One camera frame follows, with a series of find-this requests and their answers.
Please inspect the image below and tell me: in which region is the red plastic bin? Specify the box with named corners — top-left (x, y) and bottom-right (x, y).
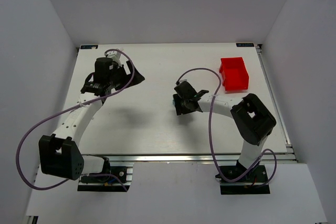
top-left (219, 57), bottom-right (249, 92)

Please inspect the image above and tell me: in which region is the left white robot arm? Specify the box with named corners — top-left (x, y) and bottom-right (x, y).
top-left (38, 56), bottom-right (145, 180)

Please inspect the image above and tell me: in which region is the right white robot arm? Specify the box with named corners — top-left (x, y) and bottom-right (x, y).
top-left (173, 81), bottom-right (276, 170)

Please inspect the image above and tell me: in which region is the blue label sticker left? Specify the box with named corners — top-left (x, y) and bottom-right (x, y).
top-left (80, 45), bottom-right (98, 50)

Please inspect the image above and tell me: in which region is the blue label sticker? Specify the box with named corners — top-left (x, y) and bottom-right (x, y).
top-left (80, 45), bottom-right (98, 50)
top-left (236, 42), bottom-right (255, 47)

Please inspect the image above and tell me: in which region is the blue label sticker right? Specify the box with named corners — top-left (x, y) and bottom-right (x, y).
top-left (236, 42), bottom-right (255, 47)

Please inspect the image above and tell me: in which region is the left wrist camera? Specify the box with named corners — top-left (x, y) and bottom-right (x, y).
top-left (104, 49), bottom-right (122, 65)

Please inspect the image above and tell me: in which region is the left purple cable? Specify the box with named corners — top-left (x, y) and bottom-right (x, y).
top-left (15, 48), bottom-right (136, 192)

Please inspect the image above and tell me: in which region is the purple cable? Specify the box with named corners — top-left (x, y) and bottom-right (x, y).
top-left (15, 48), bottom-right (136, 192)
top-left (175, 68), bottom-right (278, 183)

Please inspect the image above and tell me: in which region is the aluminium table frame rail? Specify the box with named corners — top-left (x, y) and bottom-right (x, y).
top-left (105, 153), bottom-right (297, 162)

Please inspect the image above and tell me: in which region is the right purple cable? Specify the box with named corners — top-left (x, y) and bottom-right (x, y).
top-left (175, 68), bottom-right (278, 183)

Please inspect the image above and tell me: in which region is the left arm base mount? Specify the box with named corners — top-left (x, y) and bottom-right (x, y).
top-left (77, 165), bottom-right (133, 193)

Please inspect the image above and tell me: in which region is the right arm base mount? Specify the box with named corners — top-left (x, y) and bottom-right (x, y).
top-left (215, 165), bottom-right (270, 195)

